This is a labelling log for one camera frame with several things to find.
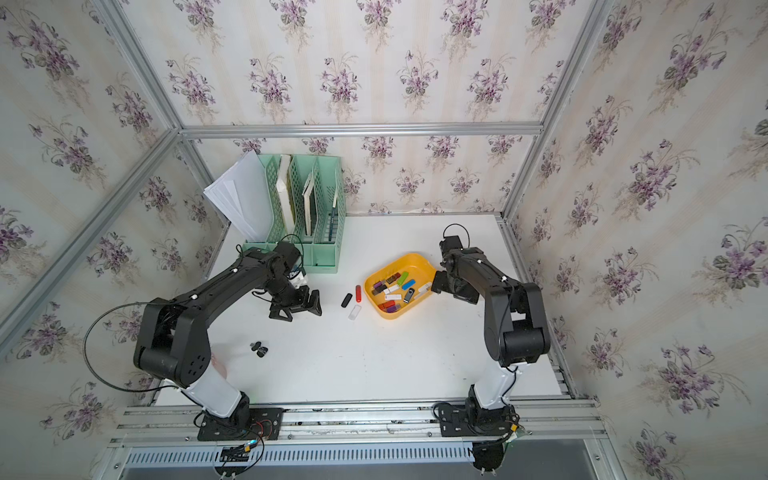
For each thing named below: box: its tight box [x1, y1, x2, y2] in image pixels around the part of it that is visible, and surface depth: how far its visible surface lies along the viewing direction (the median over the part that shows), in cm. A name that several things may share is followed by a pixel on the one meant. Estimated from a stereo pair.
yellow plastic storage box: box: [364, 253, 437, 320], surface depth 100 cm
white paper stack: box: [203, 126, 275, 242], surface depth 98 cm
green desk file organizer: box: [242, 153, 347, 274], surface depth 106 cm
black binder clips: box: [250, 341, 269, 358], surface depth 86 cm
